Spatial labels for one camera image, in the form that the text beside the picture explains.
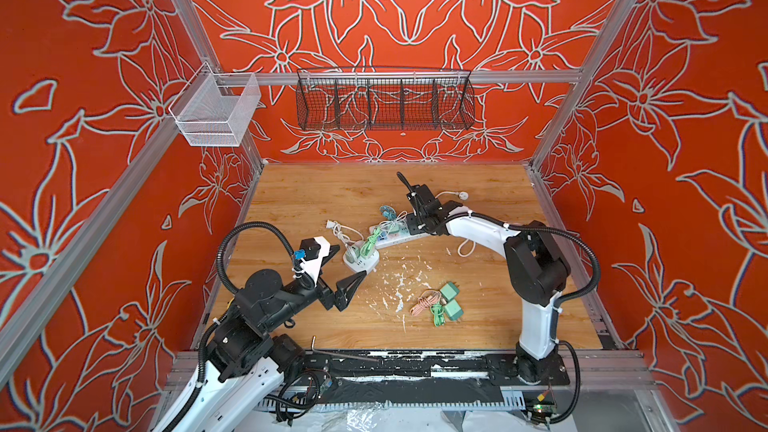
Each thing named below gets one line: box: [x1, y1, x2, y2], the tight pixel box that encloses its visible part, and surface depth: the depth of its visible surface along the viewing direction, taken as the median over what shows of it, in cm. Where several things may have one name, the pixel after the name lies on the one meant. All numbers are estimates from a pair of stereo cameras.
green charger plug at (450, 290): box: [440, 281, 461, 300], surface depth 86 cm
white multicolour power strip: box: [369, 216, 433, 249], surface depth 96 cm
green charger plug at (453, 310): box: [444, 299, 464, 321], surface depth 81 cm
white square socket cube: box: [343, 246, 380, 273], surface depth 91 cm
